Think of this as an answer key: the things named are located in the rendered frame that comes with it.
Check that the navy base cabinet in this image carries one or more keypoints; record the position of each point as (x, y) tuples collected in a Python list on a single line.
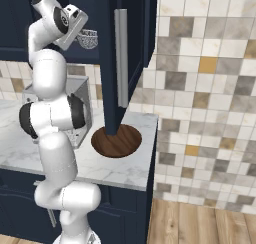
[(123, 208)]

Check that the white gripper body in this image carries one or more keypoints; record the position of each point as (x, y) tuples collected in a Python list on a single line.
[(71, 33)]

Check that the navy wall cabinet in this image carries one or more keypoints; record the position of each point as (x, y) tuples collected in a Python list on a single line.
[(13, 21)]

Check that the grey metal toaster oven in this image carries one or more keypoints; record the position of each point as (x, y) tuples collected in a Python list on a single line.
[(81, 91)]

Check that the metal mesh tea strainer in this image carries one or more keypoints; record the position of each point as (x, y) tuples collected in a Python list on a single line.
[(89, 40)]

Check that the navy cabinet door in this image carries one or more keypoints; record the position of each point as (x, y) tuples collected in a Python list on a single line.
[(108, 71)]

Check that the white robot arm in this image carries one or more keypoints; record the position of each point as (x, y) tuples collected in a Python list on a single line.
[(53, 78)]

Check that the brown wooden bowl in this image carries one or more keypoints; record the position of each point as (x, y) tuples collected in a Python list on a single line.
[(121, 144)]

